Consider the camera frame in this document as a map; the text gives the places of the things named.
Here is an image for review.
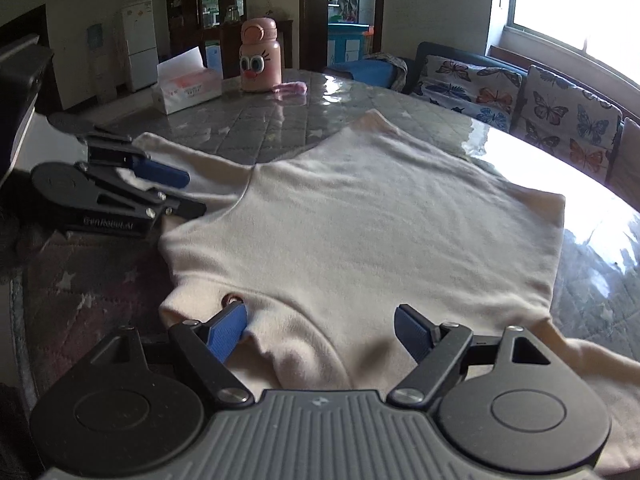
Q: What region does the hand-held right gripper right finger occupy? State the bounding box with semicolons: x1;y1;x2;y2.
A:
388;303;552;409

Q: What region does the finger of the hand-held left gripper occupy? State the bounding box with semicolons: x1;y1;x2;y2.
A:
75;161;208;222
75;131;191;189

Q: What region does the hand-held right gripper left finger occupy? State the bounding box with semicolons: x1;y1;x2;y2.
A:
117;302;254;409

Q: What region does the cream long-sleeve shirt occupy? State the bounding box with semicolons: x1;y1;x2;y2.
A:
131;109;640;477

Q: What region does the white tissue box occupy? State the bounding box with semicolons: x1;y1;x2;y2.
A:
151;46;223;115

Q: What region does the white refrigerator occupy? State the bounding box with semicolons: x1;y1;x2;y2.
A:
120;0;160;93

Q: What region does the pink cartoon-face water bottle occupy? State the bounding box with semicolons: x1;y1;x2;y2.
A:
238;17;282;93

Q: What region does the dark wooden display cabinet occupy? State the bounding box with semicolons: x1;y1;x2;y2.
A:
164;0;294;81

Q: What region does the blue chair cushion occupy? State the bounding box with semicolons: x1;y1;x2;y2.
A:
325;58;396;90

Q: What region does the blue storage cabinet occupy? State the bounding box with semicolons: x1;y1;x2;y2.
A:
327;22;374;66

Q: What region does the butterfly print cushion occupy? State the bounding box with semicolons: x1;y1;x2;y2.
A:
515;65;624;182
414;55;524;134

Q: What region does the dark blue sofa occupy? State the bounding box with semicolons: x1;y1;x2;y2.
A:
400;41;640;201

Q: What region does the window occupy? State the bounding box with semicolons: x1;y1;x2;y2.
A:
506;0;640;85

